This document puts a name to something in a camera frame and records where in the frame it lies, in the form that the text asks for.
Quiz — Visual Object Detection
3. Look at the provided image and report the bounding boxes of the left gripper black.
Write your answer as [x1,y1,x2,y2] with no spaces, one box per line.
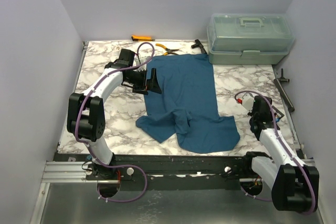
[125,68,162,95]

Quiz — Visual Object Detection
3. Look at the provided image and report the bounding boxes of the blue t-shirt garment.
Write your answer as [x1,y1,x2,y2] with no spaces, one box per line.
[135,54,240,154]

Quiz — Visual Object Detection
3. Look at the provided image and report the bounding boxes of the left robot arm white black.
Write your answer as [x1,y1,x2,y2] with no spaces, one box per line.
[67,49,162,179]

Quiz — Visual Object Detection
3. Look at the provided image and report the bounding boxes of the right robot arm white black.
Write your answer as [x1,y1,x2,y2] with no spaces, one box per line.
[237,92,319,214]

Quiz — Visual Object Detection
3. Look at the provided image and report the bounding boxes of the small black tray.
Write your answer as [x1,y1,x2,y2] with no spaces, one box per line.
[272,106,285,123]

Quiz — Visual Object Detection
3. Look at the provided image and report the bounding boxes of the black clamp bar tool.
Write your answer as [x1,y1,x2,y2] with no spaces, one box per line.
[273,68,295,113]

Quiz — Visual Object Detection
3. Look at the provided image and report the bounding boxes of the orange utility knife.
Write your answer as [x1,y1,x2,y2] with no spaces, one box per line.
[131,35,155,41]

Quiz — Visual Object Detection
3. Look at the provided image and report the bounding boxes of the green plastic toolbox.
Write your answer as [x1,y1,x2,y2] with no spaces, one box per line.
[207,14,295,65]

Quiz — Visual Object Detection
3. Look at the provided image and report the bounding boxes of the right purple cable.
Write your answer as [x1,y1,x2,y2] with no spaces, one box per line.
[234,90,317,216]

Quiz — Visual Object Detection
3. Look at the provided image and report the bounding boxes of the purple cable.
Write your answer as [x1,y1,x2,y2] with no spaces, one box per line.
[234,90,317,216]
[74,41,155,204]

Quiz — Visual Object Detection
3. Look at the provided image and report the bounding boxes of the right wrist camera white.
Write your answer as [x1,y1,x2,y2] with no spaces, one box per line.
[237,96,254,111]

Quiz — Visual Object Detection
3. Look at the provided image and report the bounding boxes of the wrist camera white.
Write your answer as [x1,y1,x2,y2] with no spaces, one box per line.
[134,54,147,66]
[237,96,254,111]

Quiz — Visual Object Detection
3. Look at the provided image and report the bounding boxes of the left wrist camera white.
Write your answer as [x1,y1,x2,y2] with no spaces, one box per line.
[134,54,147,66]

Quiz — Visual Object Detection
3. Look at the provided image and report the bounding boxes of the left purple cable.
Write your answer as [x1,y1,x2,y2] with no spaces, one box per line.
[74,41,155,204]

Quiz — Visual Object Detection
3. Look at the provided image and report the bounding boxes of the yellow handled pliers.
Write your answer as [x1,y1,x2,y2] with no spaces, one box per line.
[155,43,179,56]

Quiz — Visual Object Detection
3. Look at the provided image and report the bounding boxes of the black T-handle tool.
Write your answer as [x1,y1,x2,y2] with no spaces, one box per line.
[191,39,207,55]

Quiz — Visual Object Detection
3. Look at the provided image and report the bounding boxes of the aluminium rail frame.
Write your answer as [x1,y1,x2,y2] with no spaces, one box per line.
[40,157,320,183]

